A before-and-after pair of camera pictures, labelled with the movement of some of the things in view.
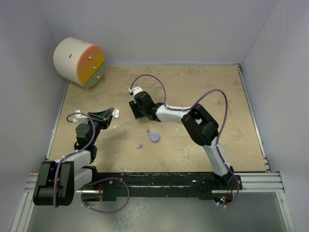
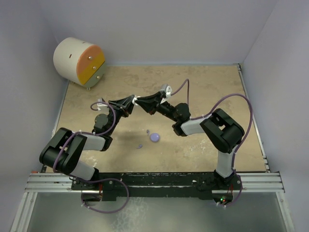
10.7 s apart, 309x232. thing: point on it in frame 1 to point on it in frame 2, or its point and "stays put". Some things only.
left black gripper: [105, 115] to [124, 106]
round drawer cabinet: [78, 61] stays put
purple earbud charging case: [154, 137] stays put
